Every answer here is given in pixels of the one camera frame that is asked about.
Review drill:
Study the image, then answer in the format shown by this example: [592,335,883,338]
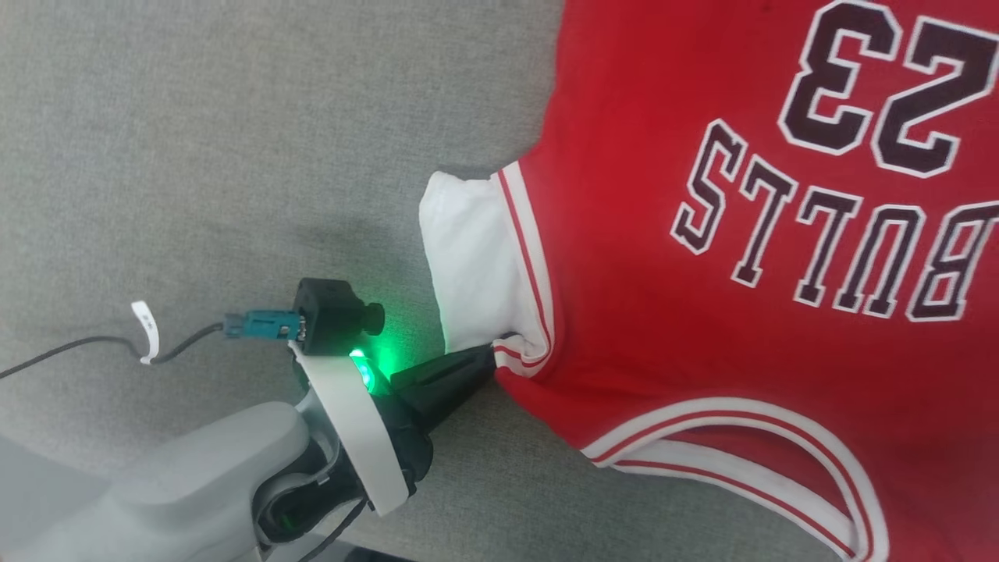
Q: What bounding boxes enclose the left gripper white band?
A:
[288,342,497,518]

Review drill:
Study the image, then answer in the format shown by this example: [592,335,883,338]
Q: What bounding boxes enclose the red Bulls basketball jersey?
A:
[418,0,999,562]

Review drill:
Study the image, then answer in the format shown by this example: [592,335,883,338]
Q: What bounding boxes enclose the thin black cable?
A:
[0,323,229,381]
[297,498,369,562]

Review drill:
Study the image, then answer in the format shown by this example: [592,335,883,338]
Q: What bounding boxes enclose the teal cable connector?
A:
[223,310,302,341]

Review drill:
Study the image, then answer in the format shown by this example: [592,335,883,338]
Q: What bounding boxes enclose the white cable tag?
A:
[130,301,162,366]

